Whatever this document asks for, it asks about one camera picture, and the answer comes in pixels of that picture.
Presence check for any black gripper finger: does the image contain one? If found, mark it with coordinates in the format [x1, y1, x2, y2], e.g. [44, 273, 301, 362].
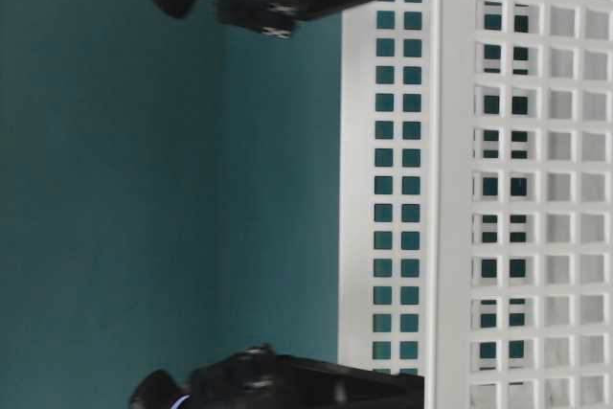
[334, 393, 424, 409]

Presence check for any black bottom gripper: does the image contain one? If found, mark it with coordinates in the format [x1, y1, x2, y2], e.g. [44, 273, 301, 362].
[128, 344, 425, 409]

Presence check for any white plastic lattice basket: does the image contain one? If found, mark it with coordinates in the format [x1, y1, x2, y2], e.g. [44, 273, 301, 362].
[338, 0, 612, 408]

